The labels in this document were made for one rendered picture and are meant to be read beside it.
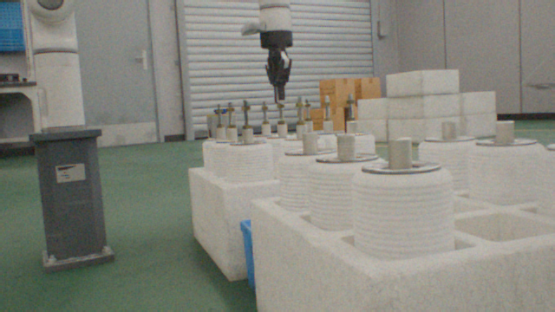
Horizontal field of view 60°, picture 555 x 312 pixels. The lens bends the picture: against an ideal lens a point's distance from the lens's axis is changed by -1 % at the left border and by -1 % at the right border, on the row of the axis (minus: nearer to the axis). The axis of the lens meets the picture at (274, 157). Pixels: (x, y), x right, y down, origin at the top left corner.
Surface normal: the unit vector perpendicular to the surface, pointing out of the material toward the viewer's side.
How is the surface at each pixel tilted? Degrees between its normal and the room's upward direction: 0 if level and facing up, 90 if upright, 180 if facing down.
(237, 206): 90
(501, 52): 90
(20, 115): 90
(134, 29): 90
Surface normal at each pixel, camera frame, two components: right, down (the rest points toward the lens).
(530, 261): 0.30, 0.07
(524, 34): -0.88, 0.10
